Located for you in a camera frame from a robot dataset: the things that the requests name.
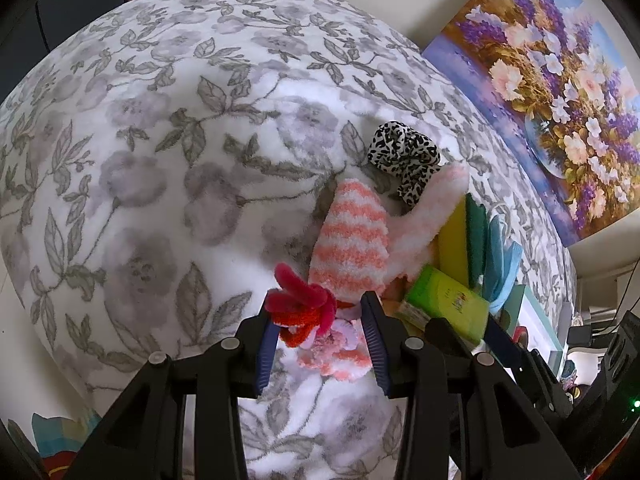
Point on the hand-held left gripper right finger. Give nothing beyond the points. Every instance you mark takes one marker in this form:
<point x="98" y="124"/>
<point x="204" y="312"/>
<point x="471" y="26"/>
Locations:
<point x="375" y="345"/>

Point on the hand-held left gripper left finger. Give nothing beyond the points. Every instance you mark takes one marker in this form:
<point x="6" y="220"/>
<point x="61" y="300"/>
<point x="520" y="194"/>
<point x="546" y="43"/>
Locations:
<point x="265" y="355"/>

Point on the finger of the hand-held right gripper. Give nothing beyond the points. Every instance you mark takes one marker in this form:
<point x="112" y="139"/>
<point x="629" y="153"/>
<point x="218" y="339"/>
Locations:
<point x="442" y="332"/>
<point x="500" y="337"/>

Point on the green tissue packet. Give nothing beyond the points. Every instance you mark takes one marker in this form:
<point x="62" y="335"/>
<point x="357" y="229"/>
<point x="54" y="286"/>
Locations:
<point x="445" y="305"/>

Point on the lilac scrunchie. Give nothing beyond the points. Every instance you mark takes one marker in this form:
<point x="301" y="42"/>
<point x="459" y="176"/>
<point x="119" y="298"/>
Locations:
<point x="345" y="332"/>

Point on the red fuzzy sock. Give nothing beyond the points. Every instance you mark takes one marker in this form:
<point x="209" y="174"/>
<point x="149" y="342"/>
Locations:
<point x="300" y="307"/>

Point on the coral striped fuzzy sock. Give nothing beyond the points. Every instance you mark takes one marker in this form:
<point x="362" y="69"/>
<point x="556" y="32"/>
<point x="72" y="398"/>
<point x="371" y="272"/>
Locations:
<point x="352" y="240"/>

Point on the teal box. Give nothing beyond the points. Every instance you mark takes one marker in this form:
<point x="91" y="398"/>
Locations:
<point x="537" y="320"/>

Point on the small dark box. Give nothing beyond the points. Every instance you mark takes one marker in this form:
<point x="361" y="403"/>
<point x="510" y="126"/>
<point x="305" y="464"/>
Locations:
<point x="582" y="334"/>

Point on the blue face mask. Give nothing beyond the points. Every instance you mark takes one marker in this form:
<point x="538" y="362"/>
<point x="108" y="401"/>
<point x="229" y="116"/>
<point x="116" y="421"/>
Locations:
<point x="502" y="265"/>

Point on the yellow green sponge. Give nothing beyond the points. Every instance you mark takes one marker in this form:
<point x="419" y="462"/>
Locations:
<point x="462" y="240"/>

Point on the pale pink striped fuzzy sock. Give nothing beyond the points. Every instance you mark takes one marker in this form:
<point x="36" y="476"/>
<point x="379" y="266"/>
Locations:
<point x="430" y="215"/>

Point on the leopard print scrunchie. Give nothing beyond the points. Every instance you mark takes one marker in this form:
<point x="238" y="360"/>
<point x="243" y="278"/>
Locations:
<point x="402" y="152"/>

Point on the grey floral fleece blanket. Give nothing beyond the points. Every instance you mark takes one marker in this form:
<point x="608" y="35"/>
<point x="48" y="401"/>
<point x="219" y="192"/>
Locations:
<point x="150" y="185"/>

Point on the colourful printed bag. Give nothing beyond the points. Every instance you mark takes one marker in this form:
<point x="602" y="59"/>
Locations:
<point x="62" y="430"/>

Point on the red cloth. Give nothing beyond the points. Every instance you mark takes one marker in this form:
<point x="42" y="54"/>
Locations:
<point x="60" y="465"/>

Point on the floral painting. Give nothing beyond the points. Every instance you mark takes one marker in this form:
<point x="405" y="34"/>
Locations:
<point x="550" y="85"/>

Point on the dark blue cabinet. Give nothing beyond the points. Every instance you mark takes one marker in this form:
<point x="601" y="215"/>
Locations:
<point x="30" y="25"/>

